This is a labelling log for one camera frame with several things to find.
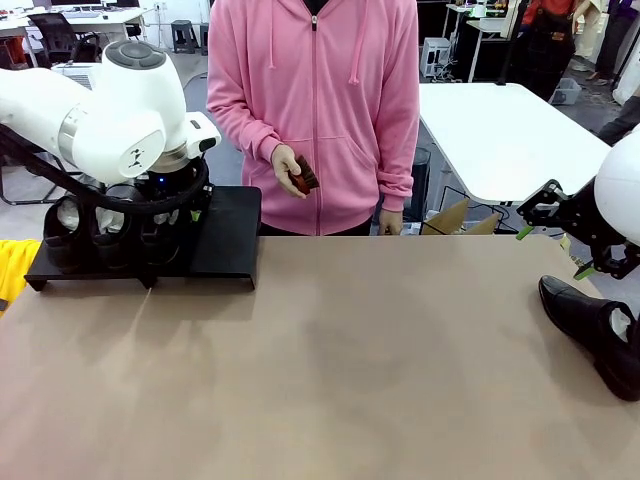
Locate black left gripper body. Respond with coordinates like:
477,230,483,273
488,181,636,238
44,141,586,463
133,159,210,212

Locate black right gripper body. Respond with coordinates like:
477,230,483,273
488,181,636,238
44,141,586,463
558,178,627,250

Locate brown wooden shoe brush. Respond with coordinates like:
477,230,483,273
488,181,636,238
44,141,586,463
290,154,321,199

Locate person's right forearm pink sleeve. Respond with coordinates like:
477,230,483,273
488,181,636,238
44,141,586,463
207,94,284,161

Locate person's left forearm pink sleeve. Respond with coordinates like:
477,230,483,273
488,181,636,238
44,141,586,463
377,119,420,214

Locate person's right hand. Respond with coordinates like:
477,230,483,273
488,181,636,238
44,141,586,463
269,143,307,195

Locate person's left hand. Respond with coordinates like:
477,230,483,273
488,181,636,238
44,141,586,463
378,208,405,236

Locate large white table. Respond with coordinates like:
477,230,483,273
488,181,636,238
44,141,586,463
418,82,614,206

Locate open cardboard box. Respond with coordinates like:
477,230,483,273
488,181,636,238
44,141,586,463
419,198,501,236

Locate bent leg in dark trousers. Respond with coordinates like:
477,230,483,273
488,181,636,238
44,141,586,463
597,97,640,149

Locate grey storage bin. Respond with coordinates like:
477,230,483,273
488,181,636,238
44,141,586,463
548,77,583,106

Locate white air purifier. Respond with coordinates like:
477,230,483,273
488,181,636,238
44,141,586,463
51,62,104,92

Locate person in pink hoodie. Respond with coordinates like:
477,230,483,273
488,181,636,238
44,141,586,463
205,0,421,236

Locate person in black apron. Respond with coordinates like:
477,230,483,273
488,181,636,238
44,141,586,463
519,0,581,101

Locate standing person dark trousers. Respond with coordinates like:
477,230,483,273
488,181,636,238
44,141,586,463
594,0,640,84

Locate yellow cloth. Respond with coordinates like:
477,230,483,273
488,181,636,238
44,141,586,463
0,238,41,316

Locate long white office desk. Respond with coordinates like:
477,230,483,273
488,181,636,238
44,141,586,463
0,7,161,91

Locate white computer case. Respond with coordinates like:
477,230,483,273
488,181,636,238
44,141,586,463
421,37,454,80

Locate small white workbench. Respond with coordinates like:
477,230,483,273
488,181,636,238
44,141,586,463
444,2,516,84

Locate black mesh office chair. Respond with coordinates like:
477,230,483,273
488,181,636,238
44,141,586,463
27,12,101,66

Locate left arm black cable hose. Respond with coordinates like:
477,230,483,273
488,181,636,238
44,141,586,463
0,124,211,217

